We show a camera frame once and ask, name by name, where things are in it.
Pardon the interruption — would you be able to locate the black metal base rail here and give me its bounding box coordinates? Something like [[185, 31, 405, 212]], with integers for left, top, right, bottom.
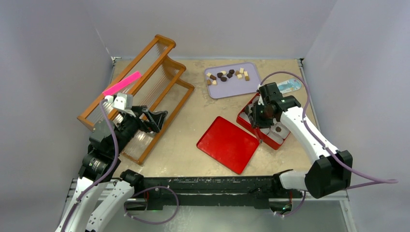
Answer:
[[67, 176, 348, 212]]

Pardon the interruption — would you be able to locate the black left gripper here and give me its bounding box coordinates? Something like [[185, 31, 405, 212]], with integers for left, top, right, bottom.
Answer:
[[112, 104, 166, 155]]

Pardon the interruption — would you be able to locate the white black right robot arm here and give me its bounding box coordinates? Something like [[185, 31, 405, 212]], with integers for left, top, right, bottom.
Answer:
[[245, 83, 353, 199]]

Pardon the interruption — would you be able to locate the red box lid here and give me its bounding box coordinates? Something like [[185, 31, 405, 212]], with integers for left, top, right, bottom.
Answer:
[[196, 116, 260, 174]]

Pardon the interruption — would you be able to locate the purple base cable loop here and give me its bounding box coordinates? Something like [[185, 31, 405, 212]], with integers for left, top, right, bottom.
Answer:
[[123, 186, 180, 225]]

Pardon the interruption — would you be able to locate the white blue oval package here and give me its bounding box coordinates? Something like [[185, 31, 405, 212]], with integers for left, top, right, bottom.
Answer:
[[277, 78, 302, 94]]

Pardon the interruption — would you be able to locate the lavender plastic tray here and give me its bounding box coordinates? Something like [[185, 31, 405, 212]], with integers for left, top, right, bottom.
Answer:
[[204, 62, 261, 99]]

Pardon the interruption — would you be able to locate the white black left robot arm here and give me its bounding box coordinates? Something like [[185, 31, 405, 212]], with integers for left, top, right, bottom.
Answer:
[[56, 103, 168, 232]]

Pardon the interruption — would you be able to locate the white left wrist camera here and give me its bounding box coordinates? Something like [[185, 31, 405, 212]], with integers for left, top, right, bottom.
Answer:
[[104, 93, 136, 117]]

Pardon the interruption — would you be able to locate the pink flat box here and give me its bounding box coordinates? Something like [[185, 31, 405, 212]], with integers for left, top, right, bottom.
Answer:
[[102, 71, 142, 97]]

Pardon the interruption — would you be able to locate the red chocolate box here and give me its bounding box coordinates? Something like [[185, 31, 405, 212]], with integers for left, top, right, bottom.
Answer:
[[236, 93, 290, 150]]

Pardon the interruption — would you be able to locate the orange wooden shelf rack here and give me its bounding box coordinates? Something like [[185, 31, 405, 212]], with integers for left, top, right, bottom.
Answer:
[[77, 34, 195, 166]]

